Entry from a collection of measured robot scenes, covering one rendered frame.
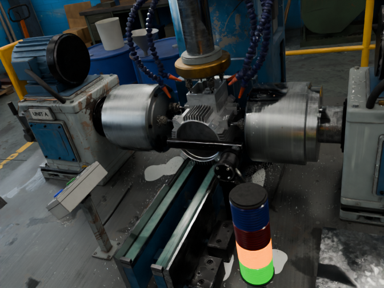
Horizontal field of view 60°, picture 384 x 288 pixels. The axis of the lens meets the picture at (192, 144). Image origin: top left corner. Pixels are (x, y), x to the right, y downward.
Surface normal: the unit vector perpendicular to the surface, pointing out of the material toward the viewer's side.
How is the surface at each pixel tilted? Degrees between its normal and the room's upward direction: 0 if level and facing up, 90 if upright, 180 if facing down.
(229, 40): 90
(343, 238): 0
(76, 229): 0
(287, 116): 50
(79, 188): 58
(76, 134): 90
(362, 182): 90
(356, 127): 90
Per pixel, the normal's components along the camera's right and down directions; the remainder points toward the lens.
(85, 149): -0.38, 0.53
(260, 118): -0.41, -0.05
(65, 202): 0.67, -0.40
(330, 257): -0.18, -0.84
